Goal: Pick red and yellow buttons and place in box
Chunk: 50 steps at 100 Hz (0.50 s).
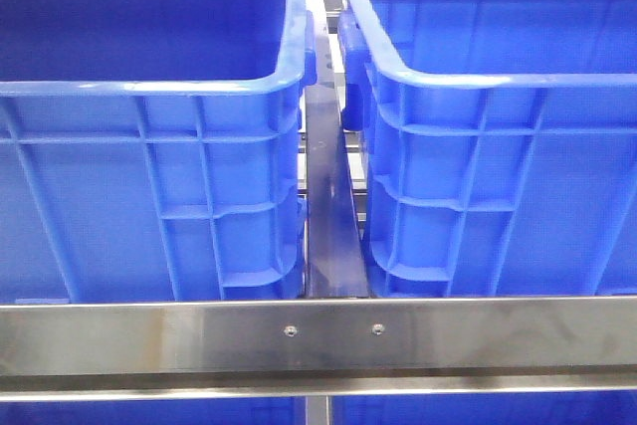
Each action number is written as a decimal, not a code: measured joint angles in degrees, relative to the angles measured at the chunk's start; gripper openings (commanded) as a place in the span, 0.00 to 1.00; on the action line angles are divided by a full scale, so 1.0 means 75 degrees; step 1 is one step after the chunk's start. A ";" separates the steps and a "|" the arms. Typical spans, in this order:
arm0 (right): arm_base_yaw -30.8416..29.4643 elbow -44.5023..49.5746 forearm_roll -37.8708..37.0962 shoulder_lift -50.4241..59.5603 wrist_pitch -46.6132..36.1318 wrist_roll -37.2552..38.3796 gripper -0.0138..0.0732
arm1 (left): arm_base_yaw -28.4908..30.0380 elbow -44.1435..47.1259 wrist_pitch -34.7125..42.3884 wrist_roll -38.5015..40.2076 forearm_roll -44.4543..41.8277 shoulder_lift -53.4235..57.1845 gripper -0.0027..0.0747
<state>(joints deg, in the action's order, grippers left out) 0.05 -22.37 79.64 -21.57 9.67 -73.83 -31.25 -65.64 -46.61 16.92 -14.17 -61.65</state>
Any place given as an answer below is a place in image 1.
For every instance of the steel shelf front rail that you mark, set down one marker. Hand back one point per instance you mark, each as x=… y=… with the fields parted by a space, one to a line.
x=317 y=347

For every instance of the lower left blue crate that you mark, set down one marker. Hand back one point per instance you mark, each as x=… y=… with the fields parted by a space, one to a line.
x=282 y=410

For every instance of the blue plastic crate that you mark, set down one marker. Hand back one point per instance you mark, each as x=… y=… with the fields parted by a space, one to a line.
x=500 y=145
x=149 y=149

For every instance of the right blue plastic crate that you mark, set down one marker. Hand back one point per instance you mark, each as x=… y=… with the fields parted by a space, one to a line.
x=500 y=145

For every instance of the lower right blue crate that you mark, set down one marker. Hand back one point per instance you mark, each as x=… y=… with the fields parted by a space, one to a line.
x=588 y=407

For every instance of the steel centre divider bar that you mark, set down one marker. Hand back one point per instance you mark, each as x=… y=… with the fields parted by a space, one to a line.
x=335 y=263

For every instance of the left blue plastic crate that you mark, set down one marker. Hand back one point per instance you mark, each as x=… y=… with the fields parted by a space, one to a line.
x=149 y=149

